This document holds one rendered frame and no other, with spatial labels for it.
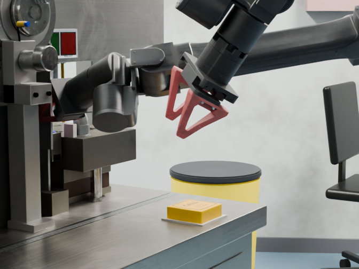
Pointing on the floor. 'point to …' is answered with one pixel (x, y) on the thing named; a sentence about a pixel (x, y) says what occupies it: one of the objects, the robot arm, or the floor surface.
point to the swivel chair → (343, 146)
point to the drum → (219, 182)
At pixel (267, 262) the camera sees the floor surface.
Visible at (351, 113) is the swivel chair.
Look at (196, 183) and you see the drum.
